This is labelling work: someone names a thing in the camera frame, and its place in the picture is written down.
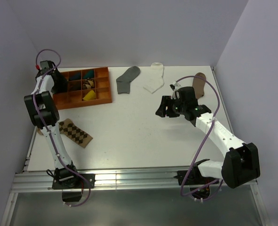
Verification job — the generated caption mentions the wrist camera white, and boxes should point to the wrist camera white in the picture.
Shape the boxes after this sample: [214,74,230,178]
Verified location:
[36,61,44,71]
[170,81,182,99]

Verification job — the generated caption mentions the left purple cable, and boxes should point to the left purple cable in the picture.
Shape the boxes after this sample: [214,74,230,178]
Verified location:
[32,48,92,208]

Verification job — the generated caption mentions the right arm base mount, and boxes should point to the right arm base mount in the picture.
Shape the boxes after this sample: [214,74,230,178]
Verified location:
[174,159,219,199]

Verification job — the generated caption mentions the brown argyle rolled sock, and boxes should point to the brown argyle rolled sock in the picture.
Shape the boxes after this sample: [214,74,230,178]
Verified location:
[82,79,95,89]

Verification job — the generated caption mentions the yellow rolled sock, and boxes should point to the yellow rolled sock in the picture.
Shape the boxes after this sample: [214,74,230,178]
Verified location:
[82,90,96,101]

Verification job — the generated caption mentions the tan argyle sock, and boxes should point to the tan argyle sock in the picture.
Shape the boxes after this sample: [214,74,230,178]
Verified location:
[36,118,94,149]

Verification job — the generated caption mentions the white sock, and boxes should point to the white sock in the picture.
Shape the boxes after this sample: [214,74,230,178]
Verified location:
[143,63,165,94]

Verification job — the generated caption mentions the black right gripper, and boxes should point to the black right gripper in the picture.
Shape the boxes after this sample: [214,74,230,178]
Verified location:
[155,96,187,118]

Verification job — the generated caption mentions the grey sock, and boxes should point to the grey sock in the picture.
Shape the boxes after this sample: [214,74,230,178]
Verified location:
[116,66,141,94]

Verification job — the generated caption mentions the orange compartment tray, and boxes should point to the orange compartment tray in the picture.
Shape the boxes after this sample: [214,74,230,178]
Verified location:
[53,67,112,110]

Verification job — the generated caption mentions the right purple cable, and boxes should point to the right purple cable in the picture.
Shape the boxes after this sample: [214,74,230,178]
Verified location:
[175,75,223,201]

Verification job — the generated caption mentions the purple cable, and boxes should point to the purple cable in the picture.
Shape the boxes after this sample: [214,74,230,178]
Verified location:
[32,48,92,208]
[175,75,223,201]

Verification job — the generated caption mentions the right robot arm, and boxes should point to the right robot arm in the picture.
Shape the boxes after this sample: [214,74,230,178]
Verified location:
[156,85,261,188]

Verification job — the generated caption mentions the dark brown rolled sock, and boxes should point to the dark brown rolled sock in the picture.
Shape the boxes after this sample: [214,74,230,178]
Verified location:
[68,81,82,92]

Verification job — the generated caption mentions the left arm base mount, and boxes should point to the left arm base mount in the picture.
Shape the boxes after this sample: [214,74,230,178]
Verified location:
[52,174,95,204]

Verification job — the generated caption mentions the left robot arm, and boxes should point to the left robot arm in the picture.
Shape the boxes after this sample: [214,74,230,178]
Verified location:
[24,60,80,188]

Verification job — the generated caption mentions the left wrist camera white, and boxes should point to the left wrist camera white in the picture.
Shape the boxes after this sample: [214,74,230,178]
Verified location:
[36,61,44,71]

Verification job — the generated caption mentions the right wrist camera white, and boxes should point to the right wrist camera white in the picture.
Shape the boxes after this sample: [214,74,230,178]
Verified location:
[170,81,182,99]

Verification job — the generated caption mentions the tan sock maroon striped cuff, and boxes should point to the tan sock maroon striped cuff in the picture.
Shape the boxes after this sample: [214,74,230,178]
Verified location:
[192,73,206,99]

